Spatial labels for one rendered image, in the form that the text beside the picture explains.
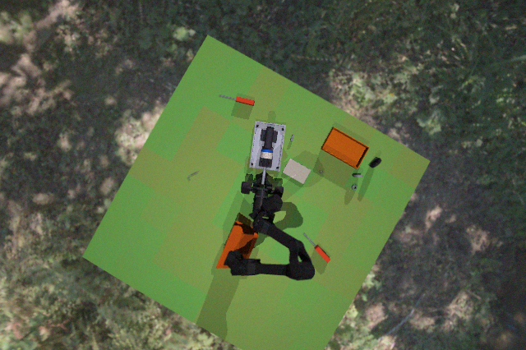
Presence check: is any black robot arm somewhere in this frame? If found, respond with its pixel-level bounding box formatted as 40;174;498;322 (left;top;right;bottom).
224;194;315;281

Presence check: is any red-handled screwdriver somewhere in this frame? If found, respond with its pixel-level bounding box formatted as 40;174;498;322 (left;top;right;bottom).
219;94;255;106
304;233;330;263

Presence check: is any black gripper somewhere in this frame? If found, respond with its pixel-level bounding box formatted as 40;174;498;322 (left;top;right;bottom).
241;175;284;201

